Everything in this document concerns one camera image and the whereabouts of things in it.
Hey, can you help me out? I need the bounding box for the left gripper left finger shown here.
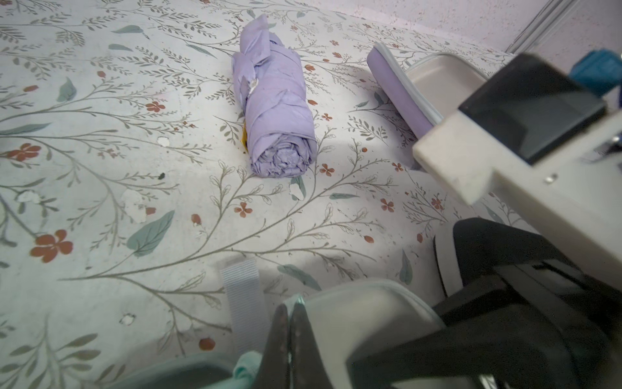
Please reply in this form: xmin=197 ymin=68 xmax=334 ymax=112
xmin=252 ymin=304 xmax=290 ymax=389

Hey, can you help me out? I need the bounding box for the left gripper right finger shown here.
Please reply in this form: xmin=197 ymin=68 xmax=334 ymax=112
xmin=290 ymin=302 xmax=333 ymax=389

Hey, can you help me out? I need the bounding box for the green umbrella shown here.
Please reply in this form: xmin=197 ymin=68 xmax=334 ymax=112
xmin=205 ymin=351 xmax=262 ymax=389

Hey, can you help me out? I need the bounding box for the floral table mat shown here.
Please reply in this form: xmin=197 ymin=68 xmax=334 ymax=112
xmin=1 ymin=1 xmax=526 ymax=388

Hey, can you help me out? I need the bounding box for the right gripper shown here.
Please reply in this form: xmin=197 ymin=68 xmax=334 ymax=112
xmin=349 ymin=218 xmax=621 ymax=388

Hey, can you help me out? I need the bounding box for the purple folded umbrella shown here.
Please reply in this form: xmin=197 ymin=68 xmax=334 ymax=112
xmin=232 ymin=15 xmax=317 ymax=178

